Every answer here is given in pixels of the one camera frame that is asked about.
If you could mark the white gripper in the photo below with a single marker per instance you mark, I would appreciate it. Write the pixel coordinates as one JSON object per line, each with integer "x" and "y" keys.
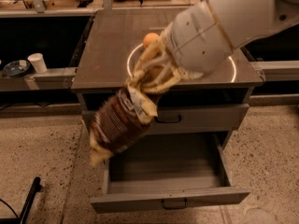
{"x": 196, "y": 44}

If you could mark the brown chip bag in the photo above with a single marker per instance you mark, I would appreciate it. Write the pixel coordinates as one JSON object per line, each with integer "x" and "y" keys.
{"x": 115, "y": 127}

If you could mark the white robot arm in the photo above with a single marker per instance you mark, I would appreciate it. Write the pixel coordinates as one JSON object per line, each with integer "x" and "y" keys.
{"x": 244, "y": 21}

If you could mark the grey drawer cabinet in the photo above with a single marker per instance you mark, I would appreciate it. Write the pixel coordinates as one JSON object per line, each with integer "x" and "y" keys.
{"x": 113, "y": 48}

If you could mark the closed grey upper drawer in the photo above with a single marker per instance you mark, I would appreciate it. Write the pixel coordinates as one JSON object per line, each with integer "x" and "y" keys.
{"x": 192, "y": 119}

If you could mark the open grey middle drawer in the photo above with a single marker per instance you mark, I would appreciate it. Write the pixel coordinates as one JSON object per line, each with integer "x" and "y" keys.
{"x": 168, "y": 172}

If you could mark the orange fruit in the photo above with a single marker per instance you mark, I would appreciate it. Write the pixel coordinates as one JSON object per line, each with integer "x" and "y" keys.
{"x": 149, "y": 38}

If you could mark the grey low side shelf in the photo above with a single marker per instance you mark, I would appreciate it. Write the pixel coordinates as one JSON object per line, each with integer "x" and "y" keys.
{"x": 52, "y": 79}

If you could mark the white paper cup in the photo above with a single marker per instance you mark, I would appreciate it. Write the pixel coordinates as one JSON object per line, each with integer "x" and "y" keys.
{"x": 37, "y": 61}

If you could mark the dark round dish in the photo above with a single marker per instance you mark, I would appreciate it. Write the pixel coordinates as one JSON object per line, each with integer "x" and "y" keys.
{"x": 17, "y": 68}

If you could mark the black bar on floor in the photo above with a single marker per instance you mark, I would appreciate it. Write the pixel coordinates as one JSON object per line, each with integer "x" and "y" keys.
{"x": 22, "y": 217}

